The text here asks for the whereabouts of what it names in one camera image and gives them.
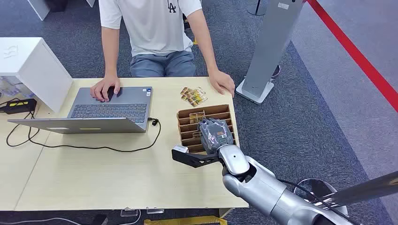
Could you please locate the person's left hand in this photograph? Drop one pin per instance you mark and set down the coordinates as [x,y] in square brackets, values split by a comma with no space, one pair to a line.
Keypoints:
[222,82]

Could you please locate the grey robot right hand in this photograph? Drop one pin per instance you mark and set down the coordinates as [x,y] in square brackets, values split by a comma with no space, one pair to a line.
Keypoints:
[214,135]

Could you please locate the person's right hand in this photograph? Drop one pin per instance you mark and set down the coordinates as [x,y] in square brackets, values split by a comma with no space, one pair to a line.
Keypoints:
[104,87]

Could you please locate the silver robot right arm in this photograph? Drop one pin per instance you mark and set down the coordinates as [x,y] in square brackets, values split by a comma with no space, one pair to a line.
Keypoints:
[264,189]

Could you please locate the person's left forearm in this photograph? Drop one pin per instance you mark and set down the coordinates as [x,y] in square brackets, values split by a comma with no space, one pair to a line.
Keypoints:
[206,46]

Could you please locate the person's right forearm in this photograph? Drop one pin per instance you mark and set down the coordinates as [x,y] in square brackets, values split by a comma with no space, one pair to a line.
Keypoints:
[110,52]

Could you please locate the gold card in organizer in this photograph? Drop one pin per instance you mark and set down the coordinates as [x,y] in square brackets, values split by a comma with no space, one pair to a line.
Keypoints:
[196,117]

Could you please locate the brown slotted card organizer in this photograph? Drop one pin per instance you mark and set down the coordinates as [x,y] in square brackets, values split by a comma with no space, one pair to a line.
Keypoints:
[186,119]

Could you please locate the person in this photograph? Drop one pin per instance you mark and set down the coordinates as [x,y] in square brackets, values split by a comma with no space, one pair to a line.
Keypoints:
[158,28]

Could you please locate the grey laptop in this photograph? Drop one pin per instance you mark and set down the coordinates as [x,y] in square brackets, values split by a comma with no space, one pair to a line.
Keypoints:
[108,110]

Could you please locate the grey kiosk pillar white base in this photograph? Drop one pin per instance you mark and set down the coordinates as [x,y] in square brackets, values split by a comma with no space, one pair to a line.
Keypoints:
[270,46]

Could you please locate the white cabinet box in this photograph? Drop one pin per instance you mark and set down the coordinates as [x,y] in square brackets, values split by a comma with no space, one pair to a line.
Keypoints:
[28,65]

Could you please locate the black power adapter yellow labels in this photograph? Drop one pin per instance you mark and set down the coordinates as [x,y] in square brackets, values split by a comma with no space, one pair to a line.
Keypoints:
[18,106]

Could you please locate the clear plastic packaging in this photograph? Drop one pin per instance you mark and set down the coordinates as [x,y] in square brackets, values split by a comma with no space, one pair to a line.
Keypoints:
[14,87]

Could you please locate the yellow floor tape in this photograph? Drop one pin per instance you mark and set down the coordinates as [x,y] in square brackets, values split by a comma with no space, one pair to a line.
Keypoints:
[186,221]

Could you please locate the clear acrylic clip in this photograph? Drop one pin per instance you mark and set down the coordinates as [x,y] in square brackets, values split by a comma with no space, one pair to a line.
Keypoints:
[155,211]
[129,212]

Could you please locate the white furniture panel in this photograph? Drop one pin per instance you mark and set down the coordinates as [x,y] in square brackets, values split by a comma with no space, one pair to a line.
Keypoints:
[39,7]

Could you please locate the round stanchion base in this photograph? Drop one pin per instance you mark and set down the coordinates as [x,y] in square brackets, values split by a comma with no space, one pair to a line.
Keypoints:
[323,189]

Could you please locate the red floor tape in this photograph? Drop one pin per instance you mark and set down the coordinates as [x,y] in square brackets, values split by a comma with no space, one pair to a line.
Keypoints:
[357,56]

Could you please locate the silver stanchion pole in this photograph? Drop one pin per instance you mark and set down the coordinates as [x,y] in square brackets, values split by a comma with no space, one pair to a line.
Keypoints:
[363,191]

